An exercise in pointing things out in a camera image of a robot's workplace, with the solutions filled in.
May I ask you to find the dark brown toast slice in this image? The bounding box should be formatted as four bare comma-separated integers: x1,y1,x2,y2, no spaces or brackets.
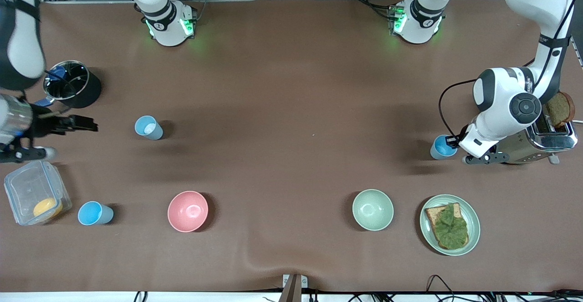
544,92,576,128

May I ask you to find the yellow round fruit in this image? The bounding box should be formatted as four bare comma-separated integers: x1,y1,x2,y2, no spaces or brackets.
33,197,63,218

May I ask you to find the glass lid with blue knob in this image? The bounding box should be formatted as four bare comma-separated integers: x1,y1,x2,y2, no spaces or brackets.
43,61,89,101

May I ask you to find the clear plastic food container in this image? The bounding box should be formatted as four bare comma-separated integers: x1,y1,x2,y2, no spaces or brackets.
4,159,72,226

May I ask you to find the green lettuce leaf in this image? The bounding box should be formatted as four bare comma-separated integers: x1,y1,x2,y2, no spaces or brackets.
432,203,469,249

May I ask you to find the pale green plate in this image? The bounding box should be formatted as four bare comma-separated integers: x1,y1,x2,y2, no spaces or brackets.
419,195,481,256

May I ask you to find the pale green bowl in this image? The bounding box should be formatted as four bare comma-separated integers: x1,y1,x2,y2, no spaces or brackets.
352,189,394,231

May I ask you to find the black saucepan with blue handle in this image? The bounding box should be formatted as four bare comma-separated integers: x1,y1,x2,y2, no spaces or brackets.
32,61,102,109

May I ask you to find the brown table cover mat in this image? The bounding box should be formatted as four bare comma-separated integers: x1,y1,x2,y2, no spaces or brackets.
0,0,583,292

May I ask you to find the metal table clamp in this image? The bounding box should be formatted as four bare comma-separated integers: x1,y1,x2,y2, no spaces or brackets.
279,274,308,302

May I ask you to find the brown toast slice under lettuce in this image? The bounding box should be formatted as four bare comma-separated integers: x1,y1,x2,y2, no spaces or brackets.
424,203,470,250

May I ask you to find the black looped floor cable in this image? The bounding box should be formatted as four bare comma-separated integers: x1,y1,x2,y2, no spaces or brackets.
426,275,457,301

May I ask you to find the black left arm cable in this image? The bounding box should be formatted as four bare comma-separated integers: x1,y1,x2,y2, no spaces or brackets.
439,58,583,142

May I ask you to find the cream and chrome toaster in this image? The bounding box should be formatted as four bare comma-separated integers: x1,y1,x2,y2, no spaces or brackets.
496,111,579,165

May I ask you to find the pink bowl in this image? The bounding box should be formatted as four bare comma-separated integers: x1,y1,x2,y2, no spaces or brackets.
168,191,209,233

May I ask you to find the light blue plastic cup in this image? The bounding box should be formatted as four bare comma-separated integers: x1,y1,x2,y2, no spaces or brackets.
135,116,164,140
77,201,114,226
430,134,458,160

